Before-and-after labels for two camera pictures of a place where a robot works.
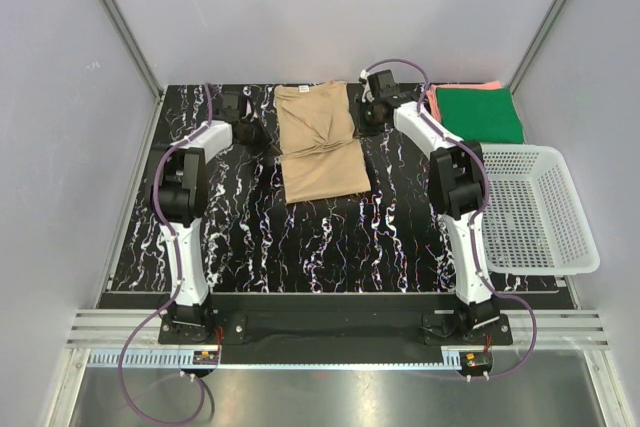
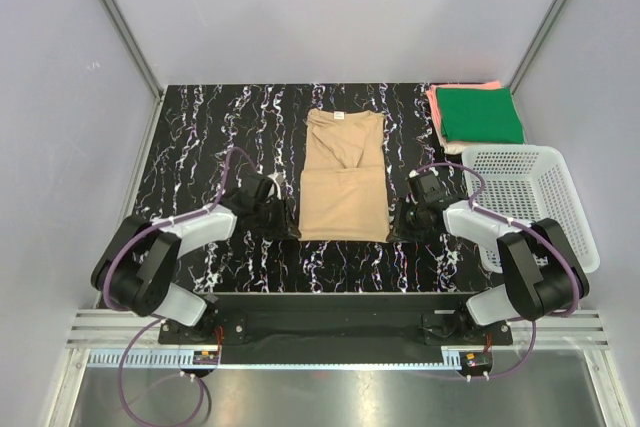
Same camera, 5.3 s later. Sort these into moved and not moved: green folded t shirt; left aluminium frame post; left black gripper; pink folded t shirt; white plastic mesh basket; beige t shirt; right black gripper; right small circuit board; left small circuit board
Moved: beige t shirt; left black gripper; right black gripper
Not moved: left small circuit board; left aluminium frame post; pink folded t shirt; green folded t shirt; white plastic mesh basket; right small circuit board
